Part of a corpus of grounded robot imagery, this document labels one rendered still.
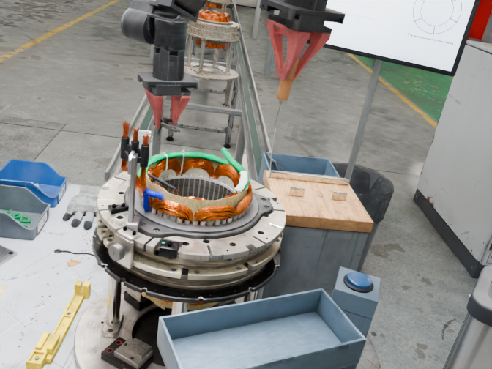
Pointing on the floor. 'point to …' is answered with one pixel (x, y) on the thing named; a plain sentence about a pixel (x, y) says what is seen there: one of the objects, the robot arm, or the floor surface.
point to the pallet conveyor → (250, 132)
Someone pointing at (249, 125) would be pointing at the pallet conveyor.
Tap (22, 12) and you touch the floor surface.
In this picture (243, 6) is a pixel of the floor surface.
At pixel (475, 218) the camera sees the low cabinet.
